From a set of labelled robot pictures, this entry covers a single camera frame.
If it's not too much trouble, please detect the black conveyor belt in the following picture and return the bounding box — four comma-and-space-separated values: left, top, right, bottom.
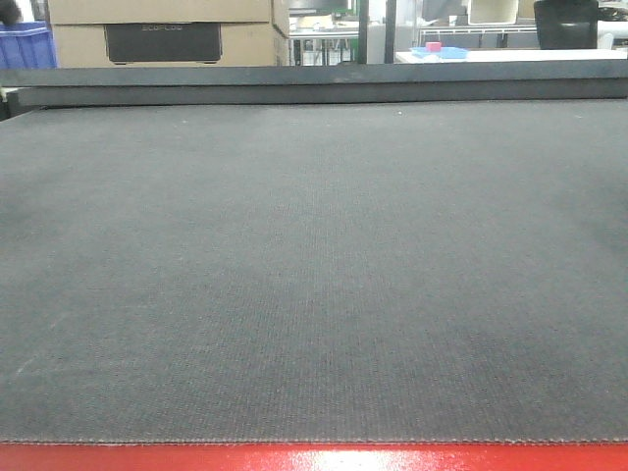
1, 100, 627, 443

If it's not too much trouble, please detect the pink block on tray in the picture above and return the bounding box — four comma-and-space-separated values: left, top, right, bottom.
425, 41, 442, 52

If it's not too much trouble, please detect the large cardboard box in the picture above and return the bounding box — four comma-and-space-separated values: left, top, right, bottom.
48, 1, 289, 68

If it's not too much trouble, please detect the black office chair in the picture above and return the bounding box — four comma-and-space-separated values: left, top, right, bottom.
534, 0, 599, 50

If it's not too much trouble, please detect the white table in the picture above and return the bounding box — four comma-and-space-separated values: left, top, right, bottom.
395, 49, 627, 64

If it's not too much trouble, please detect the blue crate at left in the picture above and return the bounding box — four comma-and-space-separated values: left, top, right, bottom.
1, 22, 58, 70

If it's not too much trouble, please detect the black vertical post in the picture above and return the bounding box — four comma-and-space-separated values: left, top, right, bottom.
356, 0, 370, 65

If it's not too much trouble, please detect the dark conveyor side rail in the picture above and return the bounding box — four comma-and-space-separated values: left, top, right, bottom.
1, 59, 627, 108

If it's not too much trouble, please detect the red conveyor frame edge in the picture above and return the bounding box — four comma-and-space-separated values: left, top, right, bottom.
1, 444, 627, 470

